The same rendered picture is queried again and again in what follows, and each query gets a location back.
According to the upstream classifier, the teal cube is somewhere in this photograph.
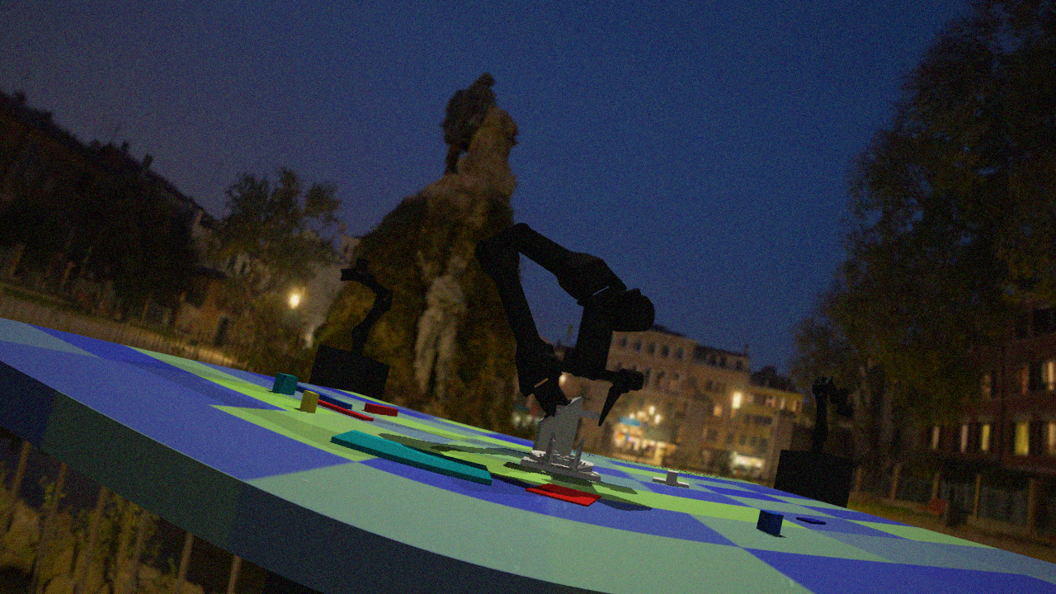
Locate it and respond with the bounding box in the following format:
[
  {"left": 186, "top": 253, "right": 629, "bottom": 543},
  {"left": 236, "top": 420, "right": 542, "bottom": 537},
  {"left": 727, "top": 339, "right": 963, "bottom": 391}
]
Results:
[{"left": 272, "top": 373, "right": 299, "bottom": 395}]

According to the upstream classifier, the teal flat plate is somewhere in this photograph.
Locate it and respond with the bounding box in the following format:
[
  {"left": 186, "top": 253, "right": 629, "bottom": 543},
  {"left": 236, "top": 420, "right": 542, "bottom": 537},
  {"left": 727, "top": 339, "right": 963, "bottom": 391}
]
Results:
[{"left": 331, "top": 430, "right": 493, "bottom": 485}]

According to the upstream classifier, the red flat plate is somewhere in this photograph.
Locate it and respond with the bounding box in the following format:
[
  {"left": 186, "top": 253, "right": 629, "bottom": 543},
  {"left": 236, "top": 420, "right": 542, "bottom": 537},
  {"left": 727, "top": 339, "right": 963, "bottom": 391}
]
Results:
[{"left": 525, "top": 483, "right": 602, "bottom": 507}]

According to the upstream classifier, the yellow cylinder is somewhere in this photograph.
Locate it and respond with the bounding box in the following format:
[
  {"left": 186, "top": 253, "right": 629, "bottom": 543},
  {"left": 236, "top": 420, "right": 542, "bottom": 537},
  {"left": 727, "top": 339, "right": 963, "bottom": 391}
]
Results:
[{"left": 300, "top": 390, "right": 319, "bottom": 413}]

